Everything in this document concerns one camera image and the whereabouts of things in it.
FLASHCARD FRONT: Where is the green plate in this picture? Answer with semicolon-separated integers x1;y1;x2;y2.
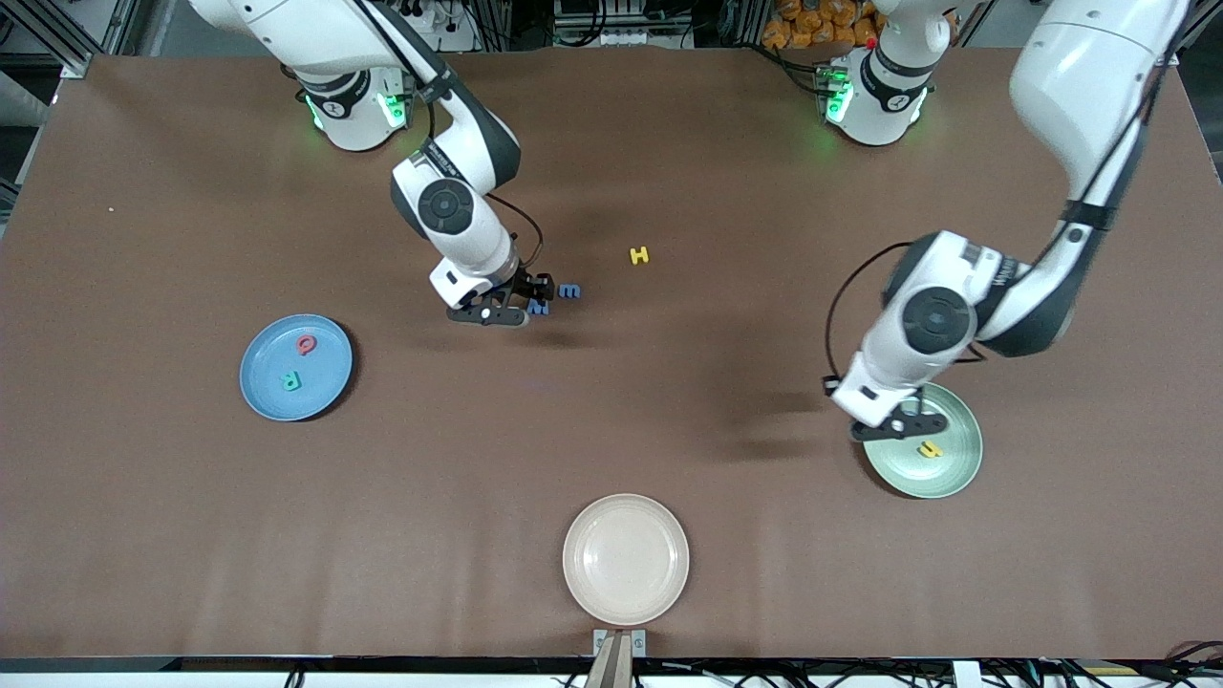
861;379;984;500

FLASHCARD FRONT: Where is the blue plate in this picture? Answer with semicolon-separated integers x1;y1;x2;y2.
239;313;354;422

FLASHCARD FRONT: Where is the beige plate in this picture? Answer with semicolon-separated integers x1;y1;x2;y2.
562;493;691;628

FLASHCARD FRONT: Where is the white power strip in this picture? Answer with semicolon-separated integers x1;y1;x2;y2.
420;0;479;54

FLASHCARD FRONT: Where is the orange bag pile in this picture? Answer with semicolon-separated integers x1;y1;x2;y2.
762;0;880;51

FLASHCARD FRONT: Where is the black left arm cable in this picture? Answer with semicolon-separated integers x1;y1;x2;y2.
824;19;1171;383

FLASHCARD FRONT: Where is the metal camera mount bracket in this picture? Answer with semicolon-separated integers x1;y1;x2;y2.
585;629;648;688

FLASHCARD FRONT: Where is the aluminium frame profile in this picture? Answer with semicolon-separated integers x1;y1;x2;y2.
1151;0;1223;68
0;0;94;79

